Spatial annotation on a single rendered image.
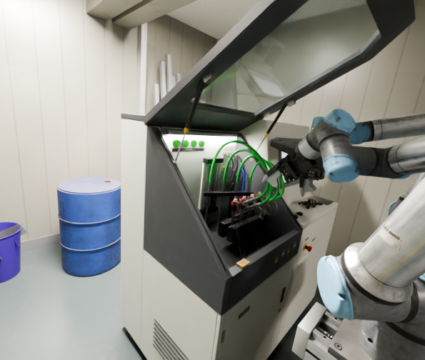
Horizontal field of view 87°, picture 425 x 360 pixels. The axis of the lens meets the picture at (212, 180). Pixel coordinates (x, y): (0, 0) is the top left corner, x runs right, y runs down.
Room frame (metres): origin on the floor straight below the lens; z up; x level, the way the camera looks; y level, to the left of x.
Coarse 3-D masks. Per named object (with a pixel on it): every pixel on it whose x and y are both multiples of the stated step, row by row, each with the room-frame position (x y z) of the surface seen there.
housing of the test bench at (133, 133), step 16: (128, 128) 1.22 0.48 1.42; (144, 128) 1.11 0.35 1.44; (176, 128) 1.22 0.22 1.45; (128, 144) 1.22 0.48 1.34; (144, 144) 1.10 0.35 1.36; (128, 160) 1.22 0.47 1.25; (144, 160) 1.10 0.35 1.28; (128, 176) 1.22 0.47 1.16; (144, 176) 1.10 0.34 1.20; (128, 192) 1.21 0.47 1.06; (144, 192) 1.09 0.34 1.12; (128, 208) 1.21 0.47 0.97; (144, 208) 1.09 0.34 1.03; (128, 224) 1.21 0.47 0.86; (128, 240) 1.21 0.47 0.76; (128, 256) 1.21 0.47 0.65; (128, 272) 1.21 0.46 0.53; (128, 288) 1.21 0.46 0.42; (128, 304) 1.20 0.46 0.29; (128, 320) 1.20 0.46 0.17
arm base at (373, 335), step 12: (360, 324) 0.46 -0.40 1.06; (372, 324) 0.42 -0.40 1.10; (384, 324) 0.40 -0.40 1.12; (360, 336) 0.43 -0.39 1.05; (372, 336) 0.42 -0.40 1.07; (384, 336) 0.39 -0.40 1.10; (396, 336) 0.38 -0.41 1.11; (408, 336) 0.37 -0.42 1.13; (372, 348) 0.39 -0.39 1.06; (384, 348) 0.38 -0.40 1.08; (396, 348) 0.37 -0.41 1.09; (408, 348) 0.36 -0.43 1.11; (420, 348) 0.36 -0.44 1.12
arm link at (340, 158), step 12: (324, 144) 0.60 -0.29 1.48; (336, 144) 0.58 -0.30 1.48; (348, 144) 0.58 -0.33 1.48; (324, 156) 0.59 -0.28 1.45; (336, 156) 0.55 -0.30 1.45; (348, 156) 0.54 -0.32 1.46; (360, 156) 0.55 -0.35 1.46; (372, 156) 0.56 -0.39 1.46; (324, 168) 0.58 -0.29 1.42; (336, 168) 0.54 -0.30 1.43; (348, 168) 0.53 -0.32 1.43; (360, 168) 0.55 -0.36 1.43; (372, 168) 0.56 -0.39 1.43; (336, 180) 0.56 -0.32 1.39; (348, 180) 0.56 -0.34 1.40
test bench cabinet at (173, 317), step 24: (144, 264) 1.08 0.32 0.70; (144, 288) 1.07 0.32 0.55; (168, 288) 0.93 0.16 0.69; (144, 312) 1.07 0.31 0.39; (168, 312) 0.92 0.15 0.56; (192, 312) 0.80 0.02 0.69; (216, 312) 0.72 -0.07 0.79; (144, 336) 1.06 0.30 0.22; (168, 336) 0.91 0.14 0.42; (192, 336) 0.79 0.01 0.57; (216, 336) 0.70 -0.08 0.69
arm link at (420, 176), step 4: (424, 172) 0.88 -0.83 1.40; (416, 176) 0.91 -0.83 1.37; (420, 176) 0.89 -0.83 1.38; (424, 176) 0.88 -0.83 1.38; (416, 180) 0.90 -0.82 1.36; (420, 180) 0.89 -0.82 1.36; (412, 184) 0.91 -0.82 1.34; (416, 184) 0.89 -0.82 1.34; (412, 188) 0.90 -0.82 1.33; (408, 192) 0.91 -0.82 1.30; (400, 196) 0.92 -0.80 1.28; (404, 196) 0.90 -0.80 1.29; (396, 200) 0.97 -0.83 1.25; (400, 200) 0.91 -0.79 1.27; (392, 204) 0.96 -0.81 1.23; (396, 204) 0.92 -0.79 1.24; (388, 208) 0.97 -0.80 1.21; (392, 208) 0.94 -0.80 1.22; (388, 212) 0.95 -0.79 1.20; (388, 216) 0.96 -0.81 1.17
